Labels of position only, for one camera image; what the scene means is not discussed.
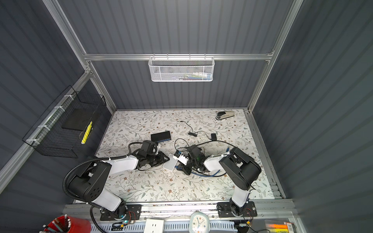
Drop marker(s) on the red pencil cup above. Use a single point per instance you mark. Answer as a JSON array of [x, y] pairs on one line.
[[67, 224]]

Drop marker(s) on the yellow marker in basket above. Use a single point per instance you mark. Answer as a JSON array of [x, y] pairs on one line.
[[87, 133]]

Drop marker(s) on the white analog clock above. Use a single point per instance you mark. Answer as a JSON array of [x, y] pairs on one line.
[[199, 223]]

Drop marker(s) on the small black adapter with cable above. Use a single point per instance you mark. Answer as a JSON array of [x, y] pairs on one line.
[[211, 137]]

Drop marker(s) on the black pad in basket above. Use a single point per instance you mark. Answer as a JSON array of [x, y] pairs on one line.
[[79, 119]]

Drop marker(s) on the white wall power socket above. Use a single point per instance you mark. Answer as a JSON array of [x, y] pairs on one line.
[[154, 226]]

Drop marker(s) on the white network switch box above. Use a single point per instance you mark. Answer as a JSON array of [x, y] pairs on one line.
[[171, 163]]

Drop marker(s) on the floral patterned table mat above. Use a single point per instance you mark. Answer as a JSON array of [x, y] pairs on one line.
[[158, 184]]

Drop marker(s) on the black white stapler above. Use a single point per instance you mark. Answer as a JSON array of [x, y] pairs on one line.
[[224, 115]]

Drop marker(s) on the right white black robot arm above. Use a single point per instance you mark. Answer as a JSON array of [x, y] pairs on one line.
[[242, 169]]

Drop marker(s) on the white wire mesh basket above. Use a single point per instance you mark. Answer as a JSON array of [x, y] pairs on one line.
[[188, 70]]

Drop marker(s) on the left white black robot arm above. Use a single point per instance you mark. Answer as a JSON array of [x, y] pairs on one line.
[[86, 181]]

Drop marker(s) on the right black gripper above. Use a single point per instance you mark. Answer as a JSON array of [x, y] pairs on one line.
[[184, 168]]

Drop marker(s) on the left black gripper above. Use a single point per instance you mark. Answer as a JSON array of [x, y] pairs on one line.
[[162, 158]]

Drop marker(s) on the black wire wall basket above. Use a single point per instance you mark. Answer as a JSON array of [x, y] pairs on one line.
[[68, 130]]

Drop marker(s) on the black network switch box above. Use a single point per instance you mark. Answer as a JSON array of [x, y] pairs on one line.
[[161, 137]]

